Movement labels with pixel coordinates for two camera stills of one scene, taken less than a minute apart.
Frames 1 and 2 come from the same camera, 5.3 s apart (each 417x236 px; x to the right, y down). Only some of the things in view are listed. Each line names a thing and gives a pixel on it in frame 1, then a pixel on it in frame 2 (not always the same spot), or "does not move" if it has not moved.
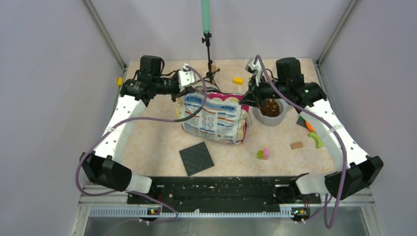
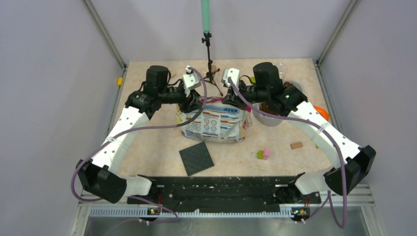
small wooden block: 296,145 does not move
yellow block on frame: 120,81 does not move
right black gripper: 253,96 -> 233,98
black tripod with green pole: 205,5 does not move
